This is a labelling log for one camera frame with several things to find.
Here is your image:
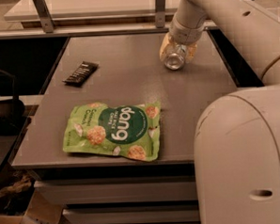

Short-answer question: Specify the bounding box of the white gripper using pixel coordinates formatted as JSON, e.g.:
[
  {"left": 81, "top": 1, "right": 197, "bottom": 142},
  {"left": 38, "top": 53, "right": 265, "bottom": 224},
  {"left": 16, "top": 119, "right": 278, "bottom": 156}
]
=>
[{"left": 160, "top": 13, "right": 206, "bottom": 63}]

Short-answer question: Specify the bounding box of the silver green 7up can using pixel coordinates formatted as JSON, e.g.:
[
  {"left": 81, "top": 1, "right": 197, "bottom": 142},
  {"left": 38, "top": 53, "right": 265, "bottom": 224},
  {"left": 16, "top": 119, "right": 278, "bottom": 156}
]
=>
[{"left": 163, "top": 43, "right": 187, "bottom": 71}]

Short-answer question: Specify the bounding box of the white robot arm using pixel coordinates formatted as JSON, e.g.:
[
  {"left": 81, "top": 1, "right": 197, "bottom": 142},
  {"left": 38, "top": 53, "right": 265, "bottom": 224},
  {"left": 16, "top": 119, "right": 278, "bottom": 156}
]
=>
[{"left": 160, "top": 0, "right": 280, "bottom": 224}]

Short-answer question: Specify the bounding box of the green rice chip bag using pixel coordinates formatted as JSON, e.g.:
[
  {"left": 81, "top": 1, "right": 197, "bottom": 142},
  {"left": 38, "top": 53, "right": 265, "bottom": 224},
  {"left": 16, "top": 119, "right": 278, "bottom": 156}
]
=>
[{"left": 63, "top": 102, "right": 161, "bottom": 162}]

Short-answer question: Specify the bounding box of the black snack bar wrapper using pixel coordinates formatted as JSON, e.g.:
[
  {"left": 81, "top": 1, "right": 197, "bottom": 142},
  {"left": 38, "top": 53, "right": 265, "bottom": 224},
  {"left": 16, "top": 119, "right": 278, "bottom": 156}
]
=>
[{"left": 64, "top": 61, "right": 98, "bottom": 87}]

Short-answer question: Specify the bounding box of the grey drawer cabinet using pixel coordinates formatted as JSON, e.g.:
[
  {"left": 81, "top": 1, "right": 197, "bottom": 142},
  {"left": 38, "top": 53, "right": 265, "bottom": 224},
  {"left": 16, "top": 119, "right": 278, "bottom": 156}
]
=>
[{"left": 34, "top": 163, "right": 200, "bottom": 224}]

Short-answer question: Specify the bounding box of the black chair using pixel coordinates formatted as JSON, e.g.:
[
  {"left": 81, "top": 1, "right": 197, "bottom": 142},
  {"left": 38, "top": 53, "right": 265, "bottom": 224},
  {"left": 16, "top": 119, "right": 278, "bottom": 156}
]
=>
[{"left": 0, "top": 66, "right": 34, "bottom": 174}]

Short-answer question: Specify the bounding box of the crumpled brown paper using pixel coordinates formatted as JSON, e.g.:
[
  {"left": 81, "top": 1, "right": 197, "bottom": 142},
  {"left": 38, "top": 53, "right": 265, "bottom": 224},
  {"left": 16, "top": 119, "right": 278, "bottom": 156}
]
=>
[{"left": 0, "top": 175, "right": 32, "bottom": 199}]

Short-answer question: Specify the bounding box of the cardboard box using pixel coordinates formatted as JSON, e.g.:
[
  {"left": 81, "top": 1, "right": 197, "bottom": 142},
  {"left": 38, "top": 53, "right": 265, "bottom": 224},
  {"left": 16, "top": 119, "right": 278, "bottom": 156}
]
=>
[{"left": 0, "top": 191, "right": 62, "bottom": 224}]

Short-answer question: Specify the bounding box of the middle metal bracket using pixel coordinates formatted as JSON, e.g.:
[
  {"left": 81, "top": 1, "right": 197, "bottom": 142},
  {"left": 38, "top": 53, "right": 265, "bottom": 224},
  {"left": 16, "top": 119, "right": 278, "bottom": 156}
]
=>
[{"left": 154, "top": 0, "right": 165, "bottom": 28}]

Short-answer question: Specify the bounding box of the metal bracket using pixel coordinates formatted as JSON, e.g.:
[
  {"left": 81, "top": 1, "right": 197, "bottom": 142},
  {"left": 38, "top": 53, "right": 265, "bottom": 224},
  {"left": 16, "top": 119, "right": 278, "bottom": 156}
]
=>
[
  {"left": 33, "top": 0, "right": 54, "bottom": 33},
  {"left": 154, "top": 0, "right": 165, "bottom": 28}
]

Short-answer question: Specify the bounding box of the left metal bracket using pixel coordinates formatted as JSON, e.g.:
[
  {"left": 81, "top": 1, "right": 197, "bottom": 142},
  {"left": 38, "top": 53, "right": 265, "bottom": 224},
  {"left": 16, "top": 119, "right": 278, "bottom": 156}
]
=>
[{"left": 33, "top": 0, "right": 54, "bottom": 33}]

